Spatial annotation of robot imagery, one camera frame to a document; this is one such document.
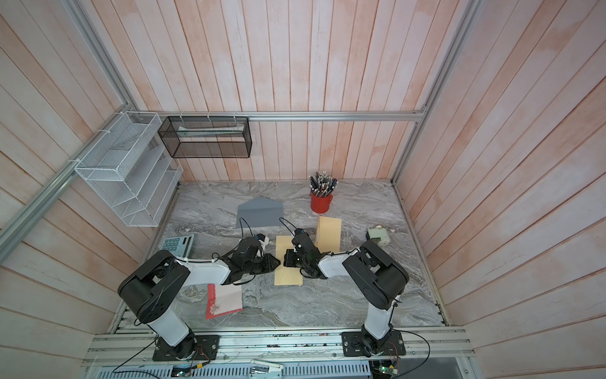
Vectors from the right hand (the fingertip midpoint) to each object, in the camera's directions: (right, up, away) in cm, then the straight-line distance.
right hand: (283, 255), depth 94 cm
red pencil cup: (+16, +21, +11) cm, 29 cm away
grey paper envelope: (-12, +17, +15) cm, 26 cm away
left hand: (-2, -3, -3) cm, 5 cm away
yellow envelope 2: (+1, -6, -7) cm, 9 cm away
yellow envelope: (+19, +8, +7) cm, 22 cm away
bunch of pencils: (+16, +29, +1) cm, 33 cm away
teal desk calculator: (-43, +4, 0) cm, 43 cm away
